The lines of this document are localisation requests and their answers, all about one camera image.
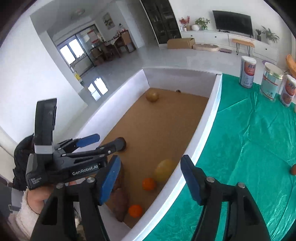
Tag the right red label can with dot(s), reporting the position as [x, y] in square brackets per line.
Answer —
[288, 91]

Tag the large green potted plant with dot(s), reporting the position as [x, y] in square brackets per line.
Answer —
[273, 37]

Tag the green tablecloth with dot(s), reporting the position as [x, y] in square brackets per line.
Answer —
[252, 140]

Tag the orange cushioned chair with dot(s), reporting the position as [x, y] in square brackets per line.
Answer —
[291, 64]

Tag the red flower vase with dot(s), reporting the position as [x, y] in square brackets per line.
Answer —
[185, 22]

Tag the yellow green mango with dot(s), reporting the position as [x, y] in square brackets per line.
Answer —
[164, 170]

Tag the green plant white pot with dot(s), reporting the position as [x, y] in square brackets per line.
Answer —
[200, 24]

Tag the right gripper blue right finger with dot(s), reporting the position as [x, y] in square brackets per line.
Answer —
[208, 193]

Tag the clear jar gold lid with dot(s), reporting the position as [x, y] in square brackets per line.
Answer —
[271, 81]

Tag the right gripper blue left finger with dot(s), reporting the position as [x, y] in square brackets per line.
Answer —
[93, 193]

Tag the orange tangerine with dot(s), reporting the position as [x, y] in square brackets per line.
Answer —
[135, 211]
[149, 184]

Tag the brown cardboard box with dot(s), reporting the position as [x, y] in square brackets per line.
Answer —
[181, 43]

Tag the sweet potato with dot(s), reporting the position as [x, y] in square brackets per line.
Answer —
[118, 200]

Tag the white tv cabinet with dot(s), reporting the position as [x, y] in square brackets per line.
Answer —
[260, 49]

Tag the red label can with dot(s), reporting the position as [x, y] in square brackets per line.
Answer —
[288, 91]
[247, 71]

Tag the white cardboard box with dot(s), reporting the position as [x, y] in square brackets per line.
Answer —
[177, 124]

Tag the ceiling lamp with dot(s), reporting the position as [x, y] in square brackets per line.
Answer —
[78, 14]

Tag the wooden bench hairpin legs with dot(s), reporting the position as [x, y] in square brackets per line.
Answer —
[247, 44]

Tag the wall picture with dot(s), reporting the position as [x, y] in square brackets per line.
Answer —
[108, 21]

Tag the white fleece left sleeve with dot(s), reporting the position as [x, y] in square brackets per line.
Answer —
[23, 222]

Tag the left red label can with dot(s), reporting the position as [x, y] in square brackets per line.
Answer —
[247, 71]

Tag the yellow round fruit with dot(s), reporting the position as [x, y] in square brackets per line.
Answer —
[152, 95]

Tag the black television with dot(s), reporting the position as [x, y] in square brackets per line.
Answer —
[233, 22]

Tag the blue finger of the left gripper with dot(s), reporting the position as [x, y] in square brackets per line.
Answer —
[99, 152]
[70, 145]

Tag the dark brown passion fruit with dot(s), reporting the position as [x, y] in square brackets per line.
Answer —
[120, 144]

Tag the small brown round fruit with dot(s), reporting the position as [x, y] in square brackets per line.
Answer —
[293, 170]

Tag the person's left hand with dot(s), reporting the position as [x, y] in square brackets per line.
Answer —
[36, 198]

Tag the wooden dining table set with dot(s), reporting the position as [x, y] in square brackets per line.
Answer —
[106, 51]

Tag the small dark potted plant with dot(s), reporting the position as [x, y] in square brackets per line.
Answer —
[258, 34]

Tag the round pet bed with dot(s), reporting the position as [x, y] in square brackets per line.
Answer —
[206, 47]

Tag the black glass display cabinet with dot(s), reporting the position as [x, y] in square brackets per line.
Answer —
[162, 19]

